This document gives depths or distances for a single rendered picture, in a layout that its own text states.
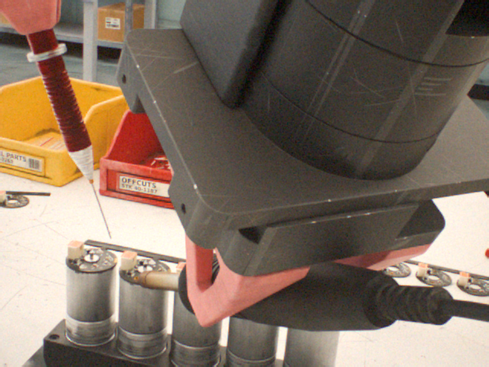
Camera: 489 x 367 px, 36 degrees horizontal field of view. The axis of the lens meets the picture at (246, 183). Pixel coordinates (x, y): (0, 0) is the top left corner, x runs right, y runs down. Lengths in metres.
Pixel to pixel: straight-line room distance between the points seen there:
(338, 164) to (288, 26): 0.04
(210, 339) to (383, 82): 0.22
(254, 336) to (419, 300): 0.17
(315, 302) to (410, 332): 0.26
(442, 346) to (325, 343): 0.13
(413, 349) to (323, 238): 0.27
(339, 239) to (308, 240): 0.01
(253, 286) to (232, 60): 0.06
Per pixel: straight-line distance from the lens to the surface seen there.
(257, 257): 0.18
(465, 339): 0.47
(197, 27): 0.20
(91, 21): 2.90
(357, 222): 0.19
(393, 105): 0.17
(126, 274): 0.36
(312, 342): 0.34
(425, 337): 0.46
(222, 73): 0.19
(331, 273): 0.21
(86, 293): 0.37
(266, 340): 0.35
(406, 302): 0.19
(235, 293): 0.20
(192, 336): 0.36
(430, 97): 0.17
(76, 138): 0.32
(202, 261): 0.25
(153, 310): 0.36
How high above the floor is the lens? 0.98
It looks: 20 degrees down
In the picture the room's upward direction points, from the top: 5 degrees clockwise
